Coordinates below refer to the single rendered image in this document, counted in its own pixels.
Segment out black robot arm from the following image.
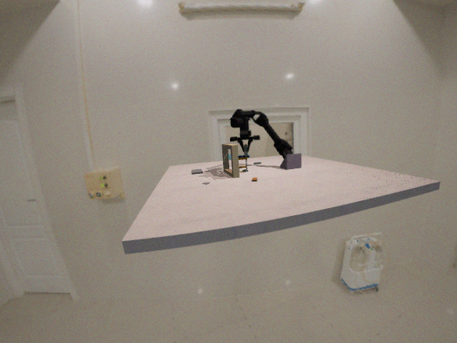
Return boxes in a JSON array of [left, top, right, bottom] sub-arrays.
[[230, 109, 293, 159]]

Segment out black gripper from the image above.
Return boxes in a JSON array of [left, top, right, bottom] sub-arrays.
[[230, 127, 260, 152]]

